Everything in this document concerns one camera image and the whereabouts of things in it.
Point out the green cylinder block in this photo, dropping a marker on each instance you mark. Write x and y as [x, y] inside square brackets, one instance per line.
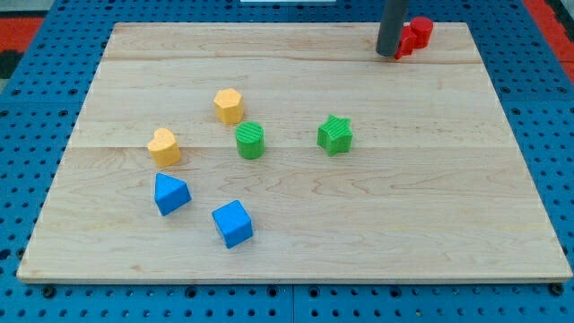
[250, 140]

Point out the yellow hexagon block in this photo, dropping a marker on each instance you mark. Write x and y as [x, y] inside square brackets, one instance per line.
[229, 106]

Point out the green star block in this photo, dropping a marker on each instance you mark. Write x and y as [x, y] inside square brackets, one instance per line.
[335, 135]

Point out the blue cube block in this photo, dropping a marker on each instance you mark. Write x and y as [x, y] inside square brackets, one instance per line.
[233, 223]

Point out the wooden board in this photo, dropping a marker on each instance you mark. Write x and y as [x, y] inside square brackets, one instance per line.
[433, 191]

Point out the yellow heart block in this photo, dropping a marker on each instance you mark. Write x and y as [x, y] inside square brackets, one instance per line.
[164, 148]

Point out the blue triangle block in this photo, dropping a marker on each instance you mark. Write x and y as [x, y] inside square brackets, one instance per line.
[170, 193]

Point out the red star block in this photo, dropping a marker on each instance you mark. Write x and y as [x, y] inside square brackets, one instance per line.
[407, 42]

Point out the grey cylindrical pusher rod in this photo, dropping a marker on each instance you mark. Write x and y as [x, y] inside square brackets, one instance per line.
[390, 27]

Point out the red cylinder block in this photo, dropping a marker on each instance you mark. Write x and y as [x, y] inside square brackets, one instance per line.
[422, 27]

